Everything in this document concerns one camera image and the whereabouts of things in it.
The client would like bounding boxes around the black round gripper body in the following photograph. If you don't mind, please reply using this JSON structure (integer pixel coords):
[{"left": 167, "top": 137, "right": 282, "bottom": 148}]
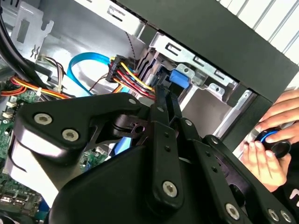
[{"left": 48, "top": 145, "right": 295, "bottom": 224}]

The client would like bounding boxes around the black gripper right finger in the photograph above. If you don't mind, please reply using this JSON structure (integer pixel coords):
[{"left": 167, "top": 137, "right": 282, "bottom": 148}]
[{"left": 164, "top": 90, "right": 295, "bottom": 224}]

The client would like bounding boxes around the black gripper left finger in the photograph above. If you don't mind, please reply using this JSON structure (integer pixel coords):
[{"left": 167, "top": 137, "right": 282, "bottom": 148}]
[{"left": 6, "top": 85, "right": 185, "bottom": 211}]

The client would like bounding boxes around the round black tool blue ring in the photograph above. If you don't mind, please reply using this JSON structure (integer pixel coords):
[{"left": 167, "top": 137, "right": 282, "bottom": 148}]
[{"left": 254, "top": 127, "right": 292, "bottom": 160}]

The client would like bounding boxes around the hard disk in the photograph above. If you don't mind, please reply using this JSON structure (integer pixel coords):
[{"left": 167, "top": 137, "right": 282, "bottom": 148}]
[{"left": 154, "top": 67, "right": 191, "bottom": 94}]

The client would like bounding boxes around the person left hand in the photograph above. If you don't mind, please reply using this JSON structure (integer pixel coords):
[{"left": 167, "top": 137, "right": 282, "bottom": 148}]
[{"left": 240, "top": 140, "right": 293, "bottom": 194}]

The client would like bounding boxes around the person right hand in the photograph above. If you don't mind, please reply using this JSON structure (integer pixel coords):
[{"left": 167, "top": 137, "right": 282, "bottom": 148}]
[{"left": 258, "top": 89, "right": 299, "bottom": 144}]

